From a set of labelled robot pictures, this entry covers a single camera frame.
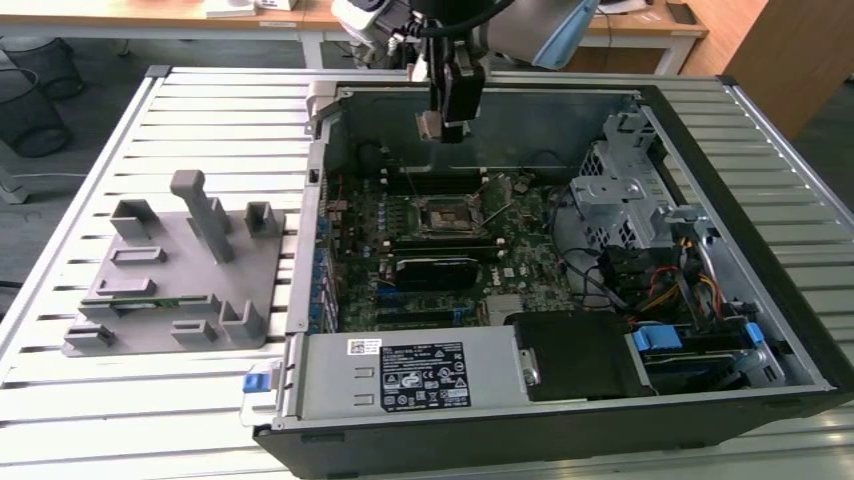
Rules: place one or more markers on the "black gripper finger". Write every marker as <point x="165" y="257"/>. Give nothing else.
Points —
<point x="437" y="75"/>
<point x="464" y="95"/>

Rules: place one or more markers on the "silver square CPU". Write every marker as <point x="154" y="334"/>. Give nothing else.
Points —
<point x="429" y="125"/>

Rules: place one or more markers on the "thin metal locking lever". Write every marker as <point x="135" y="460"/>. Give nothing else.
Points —
<point x="414" y="185"/>
<point x="501" y="213"/>

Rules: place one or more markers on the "black RAM slot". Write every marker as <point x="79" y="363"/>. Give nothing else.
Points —
<point x="441" y="244"/>
<point x="434" y="187"/>
<point x="434" y="176"/>
<point x="441" y="253"/>

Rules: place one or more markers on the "green motherboard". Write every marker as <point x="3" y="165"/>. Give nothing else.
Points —
<point x="534" y="235"/>

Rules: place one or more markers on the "silver metal drive cage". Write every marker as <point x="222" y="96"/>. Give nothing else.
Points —
<point x="614" y="195"/>

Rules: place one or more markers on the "black phone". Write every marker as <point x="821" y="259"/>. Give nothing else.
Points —
<point x="682" y="12"/>

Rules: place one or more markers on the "black graphics card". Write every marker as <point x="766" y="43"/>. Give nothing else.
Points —
<point x="434" y="274"/>

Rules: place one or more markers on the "small silver heatsink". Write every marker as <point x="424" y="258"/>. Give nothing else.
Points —
<point x="508" y="307"/>

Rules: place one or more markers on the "grey plastic parts rack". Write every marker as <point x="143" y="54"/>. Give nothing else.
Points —
<point x="254" y="280"/>

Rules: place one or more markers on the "brown wooden cabinet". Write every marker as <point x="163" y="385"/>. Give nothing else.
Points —
<point x="794" y="60"/>

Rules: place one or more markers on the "black plastic shroud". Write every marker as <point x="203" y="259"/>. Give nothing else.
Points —
<point x="574" y="355"/>

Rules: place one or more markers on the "blue disk carrier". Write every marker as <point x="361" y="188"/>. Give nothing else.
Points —
<point x="657" y="339"/>

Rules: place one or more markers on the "silver power supply with label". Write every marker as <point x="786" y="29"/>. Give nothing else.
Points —
<point x="327" y="375"/>

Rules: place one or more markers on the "green RAM stick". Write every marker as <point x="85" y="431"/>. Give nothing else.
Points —
<point x="170" y="301"/>

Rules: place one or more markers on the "blue case latch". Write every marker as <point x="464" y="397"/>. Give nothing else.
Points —
<point x="257" y="384"/>

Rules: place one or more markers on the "grey metal stand foot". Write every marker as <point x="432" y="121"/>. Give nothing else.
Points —
<point x="14" y="192"/>

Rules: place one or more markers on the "black open PC case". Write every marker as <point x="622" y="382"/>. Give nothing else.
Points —
<point x="468" y="450"/>

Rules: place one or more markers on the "grey white camera box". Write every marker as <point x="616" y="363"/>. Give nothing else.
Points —
<point x="361" y="22"/>

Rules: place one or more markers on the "wooden desk white frame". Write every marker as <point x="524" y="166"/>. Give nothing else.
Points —
<point x="641" y="29"/>
<point x="101" y="20"/>

